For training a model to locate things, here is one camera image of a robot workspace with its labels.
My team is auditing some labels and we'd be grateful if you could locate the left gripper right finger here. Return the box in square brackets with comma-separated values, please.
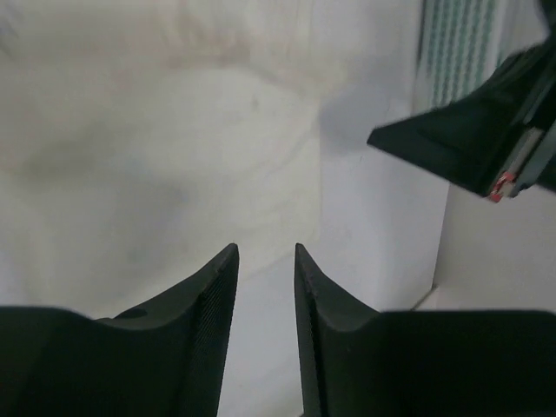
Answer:
[294, 245, 555, 416]

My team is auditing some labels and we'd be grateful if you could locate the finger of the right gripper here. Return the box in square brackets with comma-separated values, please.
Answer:
[367, 45, 543, 198]

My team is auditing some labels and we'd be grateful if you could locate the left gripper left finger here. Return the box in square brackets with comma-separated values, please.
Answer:
[1, 244, 239, 416]

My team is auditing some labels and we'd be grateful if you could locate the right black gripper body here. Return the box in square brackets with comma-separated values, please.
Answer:
[488, 36, 555, 202]

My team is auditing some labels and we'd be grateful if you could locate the cream white t-shirt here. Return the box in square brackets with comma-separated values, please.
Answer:
[0, 0, 418, 314]

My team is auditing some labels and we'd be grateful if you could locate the white plastic basket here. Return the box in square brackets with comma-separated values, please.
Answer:
[413, 0, 548, 112]

